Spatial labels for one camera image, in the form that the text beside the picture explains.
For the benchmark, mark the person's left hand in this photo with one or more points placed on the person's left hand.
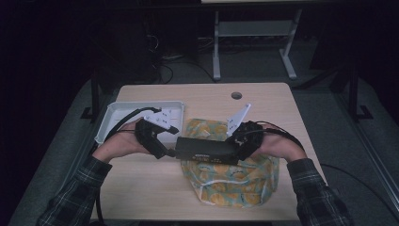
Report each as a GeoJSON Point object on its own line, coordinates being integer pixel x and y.
{"type": "Point", "coordinates": [120, 144]}

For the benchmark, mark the black electronic box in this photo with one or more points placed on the black electronic box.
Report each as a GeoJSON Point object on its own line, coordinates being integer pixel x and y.
{"type": "Point", "coordinates": [204, 150]}

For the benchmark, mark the person's right hand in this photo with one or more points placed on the person's right hand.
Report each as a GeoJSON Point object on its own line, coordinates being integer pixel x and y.
{"type": "Point", "coordinates": [282, 147]}

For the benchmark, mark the fruit print cloth bag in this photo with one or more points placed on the fruit print cloth bag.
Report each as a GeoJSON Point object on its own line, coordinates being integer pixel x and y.
{"type": "Point", "coordinates": [238, 185]}

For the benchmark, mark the grey metal floor rail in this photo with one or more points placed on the grey metal floor rail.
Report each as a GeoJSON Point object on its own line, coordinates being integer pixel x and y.
{"type": "Point", "coordinates": [373, 150]}

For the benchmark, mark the white metal desk frame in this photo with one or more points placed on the white metal desk frame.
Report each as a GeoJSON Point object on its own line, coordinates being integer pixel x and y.
{"type": "Point", "coordinates": [254, 28]}

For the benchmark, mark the white plastic tray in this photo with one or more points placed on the white plastic tray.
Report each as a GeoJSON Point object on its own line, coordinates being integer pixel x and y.
{"type": "Point", "coordinates": [124, 109]}

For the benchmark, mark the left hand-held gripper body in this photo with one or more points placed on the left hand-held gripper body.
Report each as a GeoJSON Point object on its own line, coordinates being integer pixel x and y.
{"type": "Point", "coordinates": [156, 121]}

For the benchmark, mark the black metal stand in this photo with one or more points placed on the black metal stand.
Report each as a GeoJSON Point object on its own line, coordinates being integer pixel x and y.
{"type": "Point", "coordinates": [354, 94]}
{"type": "Point", "coordinates": [95, 97]}

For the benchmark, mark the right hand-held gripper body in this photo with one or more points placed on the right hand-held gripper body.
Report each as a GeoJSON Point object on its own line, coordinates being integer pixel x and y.
{"type": "Point", "coordinates": [251, 136]}

